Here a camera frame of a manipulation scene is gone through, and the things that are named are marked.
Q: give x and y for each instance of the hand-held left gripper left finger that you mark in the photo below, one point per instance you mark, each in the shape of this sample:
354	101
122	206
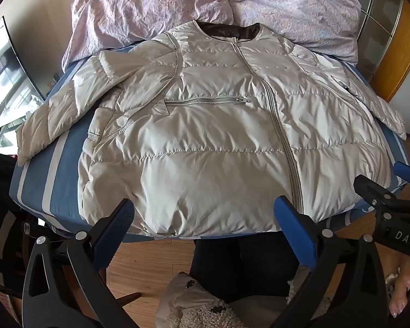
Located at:
118	227

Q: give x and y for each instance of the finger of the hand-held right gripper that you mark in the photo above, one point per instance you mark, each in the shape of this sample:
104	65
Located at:
374	191
408	174

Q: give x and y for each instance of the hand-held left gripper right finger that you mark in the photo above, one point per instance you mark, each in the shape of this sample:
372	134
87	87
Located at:
292	227

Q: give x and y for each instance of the beige puffer jacket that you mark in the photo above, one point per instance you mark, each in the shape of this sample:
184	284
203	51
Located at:
225	136

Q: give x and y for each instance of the person's right hand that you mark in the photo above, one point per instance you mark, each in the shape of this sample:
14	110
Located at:
401	290

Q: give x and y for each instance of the person's legs in dark pants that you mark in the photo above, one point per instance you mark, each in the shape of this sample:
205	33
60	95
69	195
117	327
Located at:
246	263

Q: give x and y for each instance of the blue striped bed sheet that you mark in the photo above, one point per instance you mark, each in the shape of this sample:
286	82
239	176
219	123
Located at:
37	191

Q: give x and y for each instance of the white fluffy slipper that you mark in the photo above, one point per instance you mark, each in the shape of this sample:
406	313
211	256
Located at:
198	309

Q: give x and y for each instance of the purple floral duvet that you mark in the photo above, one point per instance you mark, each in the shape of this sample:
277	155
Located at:
150	10

